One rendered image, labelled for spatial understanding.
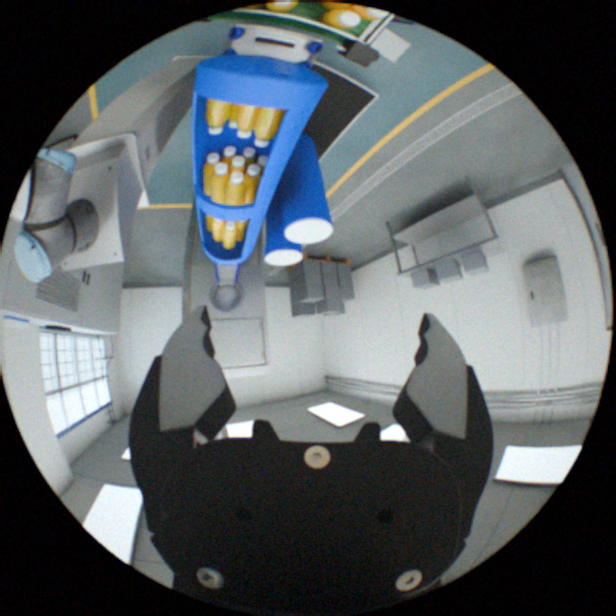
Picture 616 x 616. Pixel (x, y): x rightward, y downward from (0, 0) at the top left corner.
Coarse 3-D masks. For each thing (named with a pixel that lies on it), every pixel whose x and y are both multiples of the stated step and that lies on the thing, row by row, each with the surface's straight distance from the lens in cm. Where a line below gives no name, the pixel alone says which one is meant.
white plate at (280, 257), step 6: (276, 252) 139; (282, 252) 140; (288, 252) 140; (294, 252) 141; (270, 258) 148; (276, 258) 149; (282, 258) 150; (288, 258) 150; (294, 258) 151; (300, 258) 152; (276, 264) 160; (282, 264) 161; (288, 264) 162
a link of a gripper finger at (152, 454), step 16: (160, 368) 9; (144, 384) 9; (144, 400) 8; (144, 416) 8; (144, 432) 7; (160, 432) 7; (176, 432) 7; (192, 432) 6; (128, 448) 8; (144, 448) 7; (160, 448) 7; (176, 448) 6; (192, 448) 6; (144, 464) 7; (160, 464) 7; (144, 480) 7; (160, 480) 6; (144, 496) 7; (160, 496) 6; (160, 512) 6; (160, 528) 6
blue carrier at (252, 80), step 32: (224, 64) 49; (256, 64) 51; (288, 64) 60; (224, 96) 43; (256, 96) 41; (288, 96) 42; (320, 96) 51; (192, 128) 58; (224, 128) 74; (288, 128) 48; (192, 160) 65; (256, 160) 82; (256, 224) 78; (224, 256) 105
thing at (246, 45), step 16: (256, 32) 70; (272, 32) 69; (288, 32) 69; (224, 48) 78; (240, 48) 70; (256, 48) 70; (272, 48) 70; (288, 48) 70; (304, 48) 70; (224, 272) 205
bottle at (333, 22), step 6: (324, 12) 70; (330, 12) 61; (336, 12) 59; (342, 12) 58; (354, 12) 61; (324, 18) 65; (330, 18) 60; (336, 18) 58; (324, 24) 70; (330, 24) 62; (336, 24) 59; (342, 24) 58
